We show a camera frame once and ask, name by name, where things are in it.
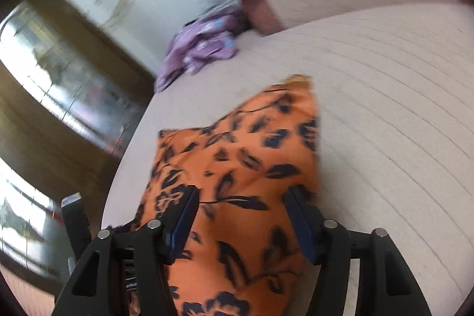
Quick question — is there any orange black floral garment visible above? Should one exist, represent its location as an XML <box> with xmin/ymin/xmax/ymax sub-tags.
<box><xmin>132</xmin><ymin>75</ymin><xmax>318</xmax><ymax>315</ymax></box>

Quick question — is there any brown door with stained glass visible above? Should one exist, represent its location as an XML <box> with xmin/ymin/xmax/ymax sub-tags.
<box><xmin>1</xmin><ymin>0</ymin><xmax>153</xmax><ymax>293</ymax></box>

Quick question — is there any pink quilted mattress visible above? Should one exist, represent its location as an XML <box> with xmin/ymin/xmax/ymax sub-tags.
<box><xmin>102</xmin><ymin>4</ymin><xmax>473</xmax><ymax>315</ymax></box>

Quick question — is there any purple floral garment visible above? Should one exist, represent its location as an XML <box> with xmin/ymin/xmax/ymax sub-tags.
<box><xmin>154</xmin><ymin>7</ymin><xmax>247</xmax><ymax>92</ymax></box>

